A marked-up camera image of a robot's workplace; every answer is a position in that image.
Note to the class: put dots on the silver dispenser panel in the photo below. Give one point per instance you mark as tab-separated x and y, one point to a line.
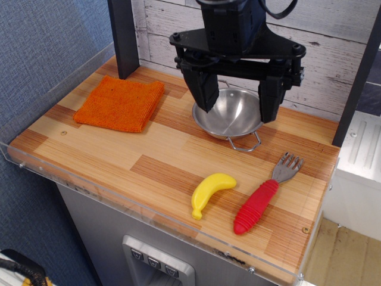
148	264

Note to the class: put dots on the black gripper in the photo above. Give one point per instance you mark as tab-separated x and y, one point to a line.
236	41

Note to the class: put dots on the red handled toy fork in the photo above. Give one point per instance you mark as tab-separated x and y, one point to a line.
252	210

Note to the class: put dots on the clear acrylic guard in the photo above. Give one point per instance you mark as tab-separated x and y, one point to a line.
156	171

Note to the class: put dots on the grey toy cabinet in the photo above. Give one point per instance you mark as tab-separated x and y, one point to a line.
102	229

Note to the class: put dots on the dark post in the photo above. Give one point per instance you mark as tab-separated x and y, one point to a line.
124	36
359	82

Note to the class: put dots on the white ridged appliance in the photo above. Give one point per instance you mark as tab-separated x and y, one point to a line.
353	197

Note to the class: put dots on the yellow toy banana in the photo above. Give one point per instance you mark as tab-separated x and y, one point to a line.
207	188

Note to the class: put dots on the small steel pot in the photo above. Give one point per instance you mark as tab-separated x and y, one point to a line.
235	115

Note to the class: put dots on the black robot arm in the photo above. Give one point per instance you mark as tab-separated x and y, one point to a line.
237	42

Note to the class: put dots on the dark right post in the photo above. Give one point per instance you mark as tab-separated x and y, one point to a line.
359	82

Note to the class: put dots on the dark left post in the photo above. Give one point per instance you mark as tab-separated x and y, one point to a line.
124	36

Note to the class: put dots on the orange folded towel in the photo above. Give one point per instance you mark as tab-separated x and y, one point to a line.
121	105

